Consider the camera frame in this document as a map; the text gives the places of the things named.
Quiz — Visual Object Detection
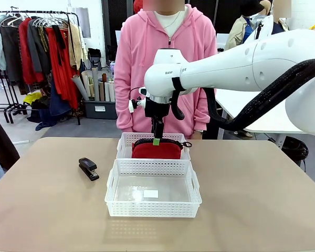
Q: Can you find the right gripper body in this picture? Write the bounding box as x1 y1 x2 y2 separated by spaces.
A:
144 96 172 119

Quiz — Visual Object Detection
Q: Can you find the red zipper pouch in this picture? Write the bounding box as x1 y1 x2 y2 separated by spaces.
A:
131 138 193 160

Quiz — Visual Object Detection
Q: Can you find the black stapler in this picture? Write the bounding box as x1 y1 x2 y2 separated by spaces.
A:
78 157 100 182

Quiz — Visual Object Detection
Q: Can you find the person's right forearm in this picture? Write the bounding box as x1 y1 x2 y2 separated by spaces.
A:
113 83 134 133

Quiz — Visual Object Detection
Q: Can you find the person's left forearm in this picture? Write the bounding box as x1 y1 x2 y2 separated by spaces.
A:
193 88 217 133

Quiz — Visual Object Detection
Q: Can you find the white perforated plastic basket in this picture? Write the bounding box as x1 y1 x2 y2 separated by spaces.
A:
104 158 203 218
116 132 192 160

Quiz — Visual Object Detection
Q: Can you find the grey storage bin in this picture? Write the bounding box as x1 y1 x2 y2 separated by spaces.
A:
83 100 118 121

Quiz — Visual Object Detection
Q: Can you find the person in pink hoodie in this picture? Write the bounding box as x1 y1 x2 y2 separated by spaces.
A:
113 0 218 140

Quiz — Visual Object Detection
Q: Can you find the tall grey tube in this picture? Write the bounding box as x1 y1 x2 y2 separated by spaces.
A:
91 67 100 102

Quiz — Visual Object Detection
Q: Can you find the white table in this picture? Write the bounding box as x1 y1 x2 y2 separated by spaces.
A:
215 88 314 148

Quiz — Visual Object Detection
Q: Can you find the beige paper roll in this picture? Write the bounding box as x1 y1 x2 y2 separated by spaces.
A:
81 70 91 98

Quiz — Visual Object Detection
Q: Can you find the grey paper roll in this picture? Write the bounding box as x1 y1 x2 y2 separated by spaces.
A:
72 74 90 101

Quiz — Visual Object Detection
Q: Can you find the red long dress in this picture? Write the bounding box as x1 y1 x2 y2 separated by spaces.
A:
46 26 81 110

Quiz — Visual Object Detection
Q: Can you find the blue denim cloth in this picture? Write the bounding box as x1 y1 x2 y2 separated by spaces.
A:
35 76 71 131

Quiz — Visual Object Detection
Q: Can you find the beige shirt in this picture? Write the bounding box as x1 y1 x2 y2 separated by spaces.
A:
67 22 88 70

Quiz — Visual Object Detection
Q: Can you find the mannequin in beige coat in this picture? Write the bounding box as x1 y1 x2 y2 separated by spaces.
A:
224 0 273 51

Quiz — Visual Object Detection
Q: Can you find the black scarf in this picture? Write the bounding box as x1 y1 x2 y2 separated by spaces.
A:
51 25 66 66

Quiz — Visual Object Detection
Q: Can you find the yellow bag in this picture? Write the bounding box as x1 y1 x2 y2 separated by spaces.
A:
23 91 43 106

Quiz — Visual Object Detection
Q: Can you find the black tripod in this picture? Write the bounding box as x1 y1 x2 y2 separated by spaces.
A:
254 20 265 40

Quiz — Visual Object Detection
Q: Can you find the grey jacket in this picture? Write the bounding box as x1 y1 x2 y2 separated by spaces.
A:
27 18 52 74

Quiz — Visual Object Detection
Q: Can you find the red jacket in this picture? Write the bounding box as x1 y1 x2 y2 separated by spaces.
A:
18 17 45 85

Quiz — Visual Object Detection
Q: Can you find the dark brown hanging coat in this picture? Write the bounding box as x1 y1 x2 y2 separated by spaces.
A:
0 18 23 82

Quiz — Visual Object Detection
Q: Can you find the black clothes rack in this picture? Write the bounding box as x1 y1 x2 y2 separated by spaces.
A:
0 10 82 125

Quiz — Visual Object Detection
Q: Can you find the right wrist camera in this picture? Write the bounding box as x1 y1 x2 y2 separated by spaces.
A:
128 96 148 114

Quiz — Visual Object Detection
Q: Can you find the black cable conduit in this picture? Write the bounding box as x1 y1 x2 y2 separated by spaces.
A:
172 56 315 132

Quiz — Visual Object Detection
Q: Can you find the black cable coil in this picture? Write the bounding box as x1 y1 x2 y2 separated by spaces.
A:
281 136 309 160

